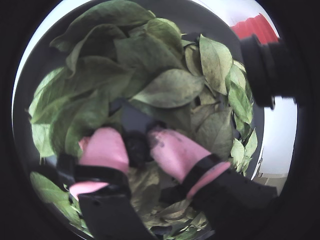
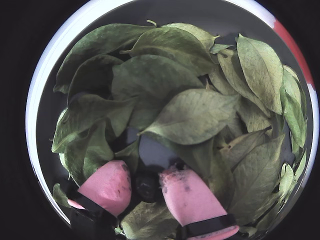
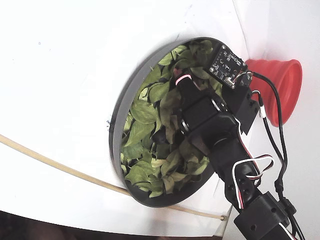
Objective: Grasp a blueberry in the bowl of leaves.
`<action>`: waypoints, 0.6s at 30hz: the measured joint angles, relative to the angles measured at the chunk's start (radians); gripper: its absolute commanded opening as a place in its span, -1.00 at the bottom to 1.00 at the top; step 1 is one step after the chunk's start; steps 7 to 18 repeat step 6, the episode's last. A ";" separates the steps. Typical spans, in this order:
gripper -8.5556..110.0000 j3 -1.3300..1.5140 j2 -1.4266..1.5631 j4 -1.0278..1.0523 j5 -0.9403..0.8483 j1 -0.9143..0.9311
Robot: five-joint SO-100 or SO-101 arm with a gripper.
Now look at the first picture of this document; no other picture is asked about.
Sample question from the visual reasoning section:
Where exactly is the pink-tipped black gripper finger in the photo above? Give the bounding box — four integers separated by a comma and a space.
68, 126, 156, 240
146, 126, 279, 240

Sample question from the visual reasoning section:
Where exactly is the dark blueberry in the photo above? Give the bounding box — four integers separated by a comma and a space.
123, 131, 152, 168

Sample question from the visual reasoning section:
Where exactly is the dark grey round bowl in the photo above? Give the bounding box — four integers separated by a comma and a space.
11, 0, 266, 238

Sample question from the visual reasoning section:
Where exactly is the green leaf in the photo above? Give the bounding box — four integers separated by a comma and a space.
194, 107, 235, 161
225, 64, 254, 125
49, 0, 156, 52
29, 171, 84, 226
113, 32, 185, 99
198, 34, 234, 96
132, 68, 206, 109
243, 128, 259, 166

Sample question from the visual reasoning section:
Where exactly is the orange ribbed cup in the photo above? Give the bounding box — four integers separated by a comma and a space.
229, 12, 279, 42

